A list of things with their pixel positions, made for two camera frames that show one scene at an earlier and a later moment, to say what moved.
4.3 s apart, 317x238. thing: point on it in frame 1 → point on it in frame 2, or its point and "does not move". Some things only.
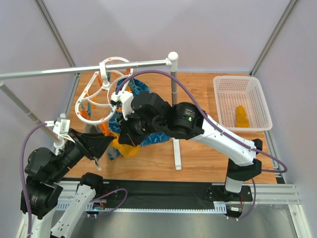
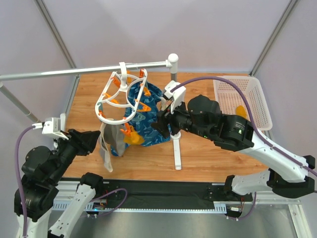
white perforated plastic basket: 231,91 does not move
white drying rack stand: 172,60 does not move
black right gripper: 126,136 → 171,120
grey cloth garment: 94,128 → 112,134
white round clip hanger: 93,103 → 118,100
